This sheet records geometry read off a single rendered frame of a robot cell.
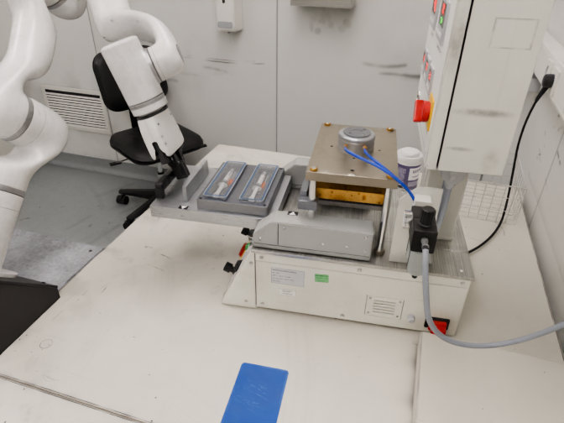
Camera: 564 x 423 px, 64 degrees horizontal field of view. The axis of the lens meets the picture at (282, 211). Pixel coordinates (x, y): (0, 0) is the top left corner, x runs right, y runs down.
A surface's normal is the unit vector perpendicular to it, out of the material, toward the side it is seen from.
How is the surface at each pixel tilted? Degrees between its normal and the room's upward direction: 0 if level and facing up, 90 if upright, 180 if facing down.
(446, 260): 0
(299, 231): 90
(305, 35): 90
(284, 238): 90
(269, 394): 0
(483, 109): 90
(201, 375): 0
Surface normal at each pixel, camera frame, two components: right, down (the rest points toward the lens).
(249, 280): -0.19, 0.52
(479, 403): 0.01, -0.85
